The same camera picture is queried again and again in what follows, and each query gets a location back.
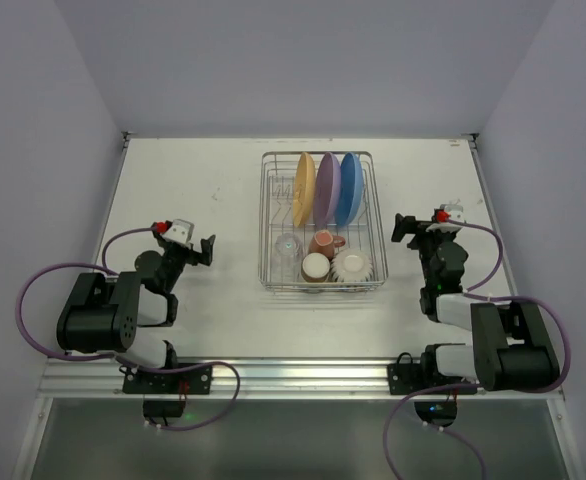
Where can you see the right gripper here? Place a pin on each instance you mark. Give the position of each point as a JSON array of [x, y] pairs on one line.
[[420, 235]]

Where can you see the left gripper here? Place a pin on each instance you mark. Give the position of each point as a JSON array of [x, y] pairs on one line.
[[191, 251]]

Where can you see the blue plate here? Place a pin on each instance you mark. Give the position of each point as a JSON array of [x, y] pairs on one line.
[[351, 190]]

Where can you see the clear glass tumbler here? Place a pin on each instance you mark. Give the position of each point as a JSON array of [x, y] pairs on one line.
[[286, 258]]

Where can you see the purple plate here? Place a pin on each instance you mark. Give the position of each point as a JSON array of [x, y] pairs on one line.
[[327, 190]]

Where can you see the yellow plate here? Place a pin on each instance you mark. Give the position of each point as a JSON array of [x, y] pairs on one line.
[[304, 189]]

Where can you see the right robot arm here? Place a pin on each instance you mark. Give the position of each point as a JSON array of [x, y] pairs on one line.
[[511, 348]]

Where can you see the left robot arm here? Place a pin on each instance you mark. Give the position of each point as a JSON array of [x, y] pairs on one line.
[[112, 315]]

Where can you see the white blue-striped bowl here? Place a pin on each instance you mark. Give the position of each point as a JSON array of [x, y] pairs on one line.
[[351, 266]]

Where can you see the pink mug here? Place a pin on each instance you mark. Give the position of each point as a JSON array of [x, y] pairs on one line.
[[325, 243]]

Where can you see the brown and white cup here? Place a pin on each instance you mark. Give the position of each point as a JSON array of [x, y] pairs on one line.
[[315, 268]]

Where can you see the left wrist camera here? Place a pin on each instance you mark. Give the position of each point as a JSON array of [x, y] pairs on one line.
[[176, 231]]

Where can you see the metal wire dish rack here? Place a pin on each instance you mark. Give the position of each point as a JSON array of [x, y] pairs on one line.
[[365, 232]]

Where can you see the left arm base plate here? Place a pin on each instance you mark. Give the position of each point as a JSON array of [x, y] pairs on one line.
[[195, 382]]

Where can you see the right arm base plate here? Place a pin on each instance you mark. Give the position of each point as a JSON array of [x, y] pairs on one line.
[[408, 374]]

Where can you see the aluminium mounting rail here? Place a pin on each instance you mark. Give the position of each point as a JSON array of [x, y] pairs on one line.
[[261, 379]]

